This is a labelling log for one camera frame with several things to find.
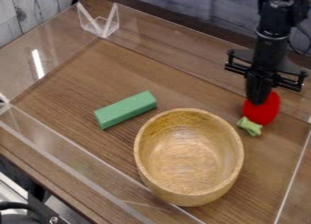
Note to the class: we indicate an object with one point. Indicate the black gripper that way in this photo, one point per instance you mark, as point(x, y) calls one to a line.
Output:
point(262, 79)

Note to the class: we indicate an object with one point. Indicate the red plush fruit green stem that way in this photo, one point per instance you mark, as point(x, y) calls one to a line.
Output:
point(259, 115)

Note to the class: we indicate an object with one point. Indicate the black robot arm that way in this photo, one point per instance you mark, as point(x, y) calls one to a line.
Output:
point(264, 65)

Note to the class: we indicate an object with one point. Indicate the wooden oval bowl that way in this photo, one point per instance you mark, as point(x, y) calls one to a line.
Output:
point(188, 154)

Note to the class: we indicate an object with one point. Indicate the green rectangular block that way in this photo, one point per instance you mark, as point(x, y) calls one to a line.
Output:
point(124, 109)

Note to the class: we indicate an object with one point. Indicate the black clamp mount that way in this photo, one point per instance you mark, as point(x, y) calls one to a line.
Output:
point(27, 210)

